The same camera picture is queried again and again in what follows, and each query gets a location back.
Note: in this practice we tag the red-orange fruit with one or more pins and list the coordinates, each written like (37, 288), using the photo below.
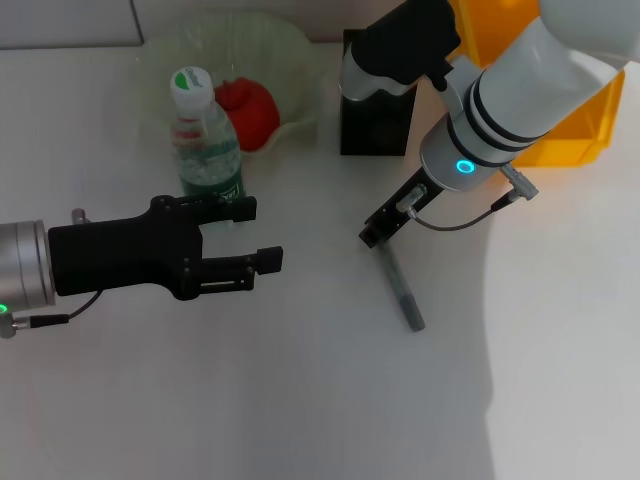
(255, 117)

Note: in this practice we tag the black mesh pen holder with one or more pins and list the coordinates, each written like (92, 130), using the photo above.
(375, 130)

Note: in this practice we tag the clear green-label water bottle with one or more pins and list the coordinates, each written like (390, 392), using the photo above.
(200, 145)

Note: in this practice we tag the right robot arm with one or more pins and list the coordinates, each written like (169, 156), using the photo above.
(525, 90)

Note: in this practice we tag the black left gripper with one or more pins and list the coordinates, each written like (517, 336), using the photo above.
(125, 260)

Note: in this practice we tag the grey pen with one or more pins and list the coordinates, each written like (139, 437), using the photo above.
(402, 290)

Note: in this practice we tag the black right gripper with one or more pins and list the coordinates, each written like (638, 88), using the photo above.
(400, 210)

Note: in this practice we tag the green glass fruit bowl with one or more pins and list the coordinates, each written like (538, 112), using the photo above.
(295, 75)

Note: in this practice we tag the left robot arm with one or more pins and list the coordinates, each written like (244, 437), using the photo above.
(25, 267)

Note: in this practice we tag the yellow plastic bin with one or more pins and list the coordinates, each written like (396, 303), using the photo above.
(575, 140)

